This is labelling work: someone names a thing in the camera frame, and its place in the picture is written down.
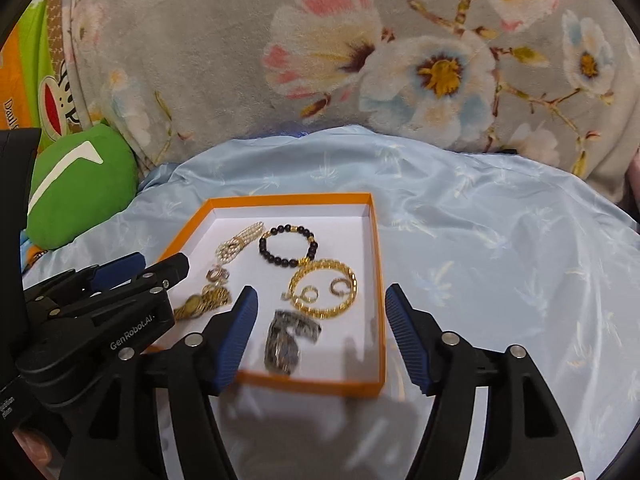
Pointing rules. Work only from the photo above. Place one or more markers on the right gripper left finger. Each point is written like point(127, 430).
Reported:
point(119, 436)

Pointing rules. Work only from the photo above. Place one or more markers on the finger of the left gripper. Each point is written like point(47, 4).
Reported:
point(150, 283)
point(116, 272)

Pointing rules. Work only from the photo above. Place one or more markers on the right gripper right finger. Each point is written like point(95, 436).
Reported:
point(525, 434)

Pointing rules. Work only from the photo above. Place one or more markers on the gold wrist watch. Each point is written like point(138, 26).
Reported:
point(210, 298)

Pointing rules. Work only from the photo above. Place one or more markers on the gold hoop earring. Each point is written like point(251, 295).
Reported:
point(217, 275)

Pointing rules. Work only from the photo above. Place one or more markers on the gold braided bangle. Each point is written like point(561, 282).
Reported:
point(348, 298)

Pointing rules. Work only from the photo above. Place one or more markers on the orange jewelry box tray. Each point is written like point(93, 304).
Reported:
point(349, 358)

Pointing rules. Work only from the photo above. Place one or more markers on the left hand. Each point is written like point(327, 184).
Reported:
point(38, 450)

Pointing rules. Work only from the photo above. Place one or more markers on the green plush pillow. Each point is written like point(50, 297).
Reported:
point(79, 182)

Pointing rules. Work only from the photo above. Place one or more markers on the light blue palm bedsheet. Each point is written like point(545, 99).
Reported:
point(500, 249)

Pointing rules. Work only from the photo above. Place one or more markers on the colourful cartoon monkey bedsheet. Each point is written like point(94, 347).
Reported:
point(35, 88)

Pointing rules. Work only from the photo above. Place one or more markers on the pink pillow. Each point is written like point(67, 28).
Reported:
point(634, 177)

